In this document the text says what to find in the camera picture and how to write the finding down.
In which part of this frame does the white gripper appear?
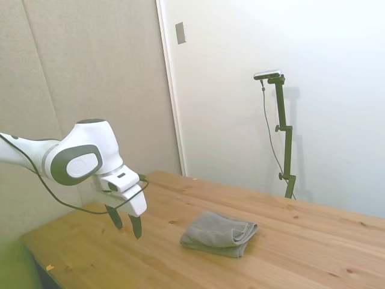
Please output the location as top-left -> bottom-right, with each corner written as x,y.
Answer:
91,175 -> 148,240

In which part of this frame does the grey folded towel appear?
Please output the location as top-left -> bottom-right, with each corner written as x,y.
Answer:
179,211 -> 259,259

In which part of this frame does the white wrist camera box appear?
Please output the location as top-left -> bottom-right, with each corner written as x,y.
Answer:
99,167 -> 141,194

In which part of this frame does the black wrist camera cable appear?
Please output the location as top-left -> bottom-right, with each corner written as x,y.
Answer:
0,133 -> 150,215

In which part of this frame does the white door frame strip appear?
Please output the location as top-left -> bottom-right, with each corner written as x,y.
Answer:
155,0 -> 187,177

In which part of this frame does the dark green camera stand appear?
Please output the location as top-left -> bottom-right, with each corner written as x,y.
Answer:
266,74 -> 297,199

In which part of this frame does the grey wall plate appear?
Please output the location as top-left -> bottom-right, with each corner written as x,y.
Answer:
174,21 -> 186,45

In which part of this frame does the silver exterior camera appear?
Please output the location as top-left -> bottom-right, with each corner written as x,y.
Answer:
253,69 -> 283,81

